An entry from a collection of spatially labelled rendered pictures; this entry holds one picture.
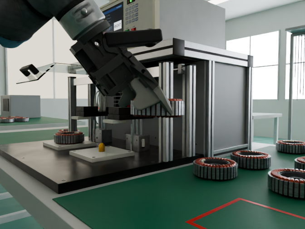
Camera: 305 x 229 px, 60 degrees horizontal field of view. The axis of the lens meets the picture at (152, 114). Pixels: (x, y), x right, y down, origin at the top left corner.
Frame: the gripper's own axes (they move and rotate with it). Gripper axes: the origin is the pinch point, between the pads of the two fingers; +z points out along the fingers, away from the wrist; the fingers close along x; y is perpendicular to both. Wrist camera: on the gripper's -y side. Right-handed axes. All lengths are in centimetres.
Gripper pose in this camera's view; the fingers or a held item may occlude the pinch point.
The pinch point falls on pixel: (159, 108)
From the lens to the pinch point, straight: 55.2
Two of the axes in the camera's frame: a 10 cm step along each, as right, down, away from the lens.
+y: -7.4, 6.3, -2.5
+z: 5.6, 7.7, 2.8
